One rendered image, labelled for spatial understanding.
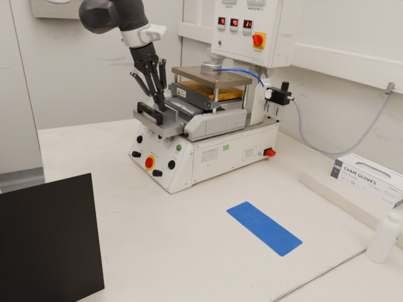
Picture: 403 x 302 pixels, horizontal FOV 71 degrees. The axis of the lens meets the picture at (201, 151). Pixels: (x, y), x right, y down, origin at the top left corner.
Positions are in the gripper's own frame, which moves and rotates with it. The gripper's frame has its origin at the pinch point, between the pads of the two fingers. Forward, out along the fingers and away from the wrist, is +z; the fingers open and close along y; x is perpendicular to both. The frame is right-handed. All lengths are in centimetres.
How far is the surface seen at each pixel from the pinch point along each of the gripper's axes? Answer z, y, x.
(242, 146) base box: 25.2, -20.0, 16.4
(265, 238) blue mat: 28, 3, 49
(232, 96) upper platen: 6.9, -24.2, 9.7
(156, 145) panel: 15.6, 6.7, -0.7
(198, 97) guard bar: 2.3, -11.9, 6.4
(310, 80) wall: 24, -75, 7
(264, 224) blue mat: 30, -1, 44
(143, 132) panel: 14.7, 6.0, -12.0
